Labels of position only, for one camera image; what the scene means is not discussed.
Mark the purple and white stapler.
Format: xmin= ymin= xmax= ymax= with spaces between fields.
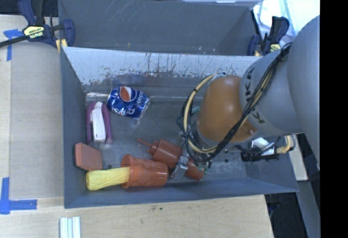
xmin=85 ymin=101 xmax=113 ymax=145

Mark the red-brown flat block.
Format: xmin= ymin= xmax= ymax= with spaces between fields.
xmin=73 ymin=142 xmax=104 ymax=172

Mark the orange plastic cup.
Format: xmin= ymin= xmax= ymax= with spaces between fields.
xmin=120 ymin=153 xmax=170 ymax=190

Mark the black cylinder on white bracket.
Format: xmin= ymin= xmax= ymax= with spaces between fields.
xmin=240 ymin=137 xmax=281 ymax=163

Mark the grey metal bin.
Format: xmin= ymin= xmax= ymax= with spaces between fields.
xmin=57 ymin=0 xmax=300 ymax=209

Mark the pale wood flat board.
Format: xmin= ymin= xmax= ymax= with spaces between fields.
xmin=9 ymin=41 xmax=65 ymax=201

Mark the orange squeeze bottle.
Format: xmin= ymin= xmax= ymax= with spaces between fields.
xmin=136 ymin=137 xmax=204 ymax=181

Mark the yellow toy corn cob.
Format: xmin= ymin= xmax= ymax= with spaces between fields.
xmin=85 ymin=166 xmax=132 ymax=191

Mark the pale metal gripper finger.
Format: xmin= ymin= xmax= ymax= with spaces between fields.
xmin=169 ymin=155 xmax=190 ymax=181

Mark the crushed blue soda can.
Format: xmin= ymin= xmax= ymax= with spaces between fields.
xmin=105 ymin=85 xmax=151 ymax=120

